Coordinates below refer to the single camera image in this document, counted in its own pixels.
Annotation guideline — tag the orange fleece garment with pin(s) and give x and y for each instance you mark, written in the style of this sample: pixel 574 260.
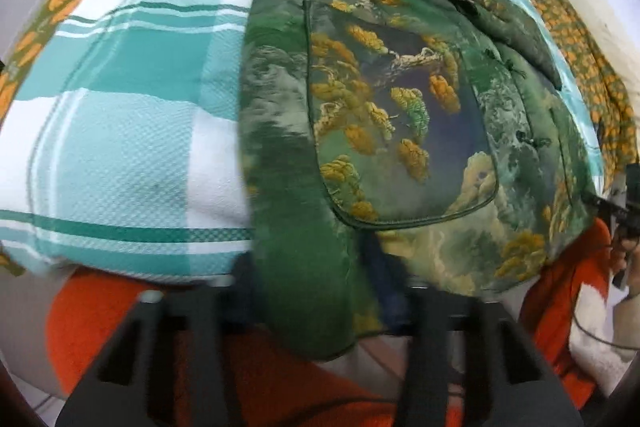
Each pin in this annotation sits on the orange fleece garment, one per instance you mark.
pixel 275 383

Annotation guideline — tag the cream pillow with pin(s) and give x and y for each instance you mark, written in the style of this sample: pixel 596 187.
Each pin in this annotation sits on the cream pillow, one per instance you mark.
pixel 608 31

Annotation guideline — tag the green landscape print jacket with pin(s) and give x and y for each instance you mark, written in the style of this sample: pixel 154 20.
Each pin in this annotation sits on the green landscape print jacket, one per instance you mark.
pixel 388 139

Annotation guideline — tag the teal white checked bedsheet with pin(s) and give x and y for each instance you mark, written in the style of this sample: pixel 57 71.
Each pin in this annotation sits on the teal white checked bedsheet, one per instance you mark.
pixel 118 139

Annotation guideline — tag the person's right hand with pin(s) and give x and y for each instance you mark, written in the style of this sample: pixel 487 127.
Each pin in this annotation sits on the person's right hand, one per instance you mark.
pixel 625 265

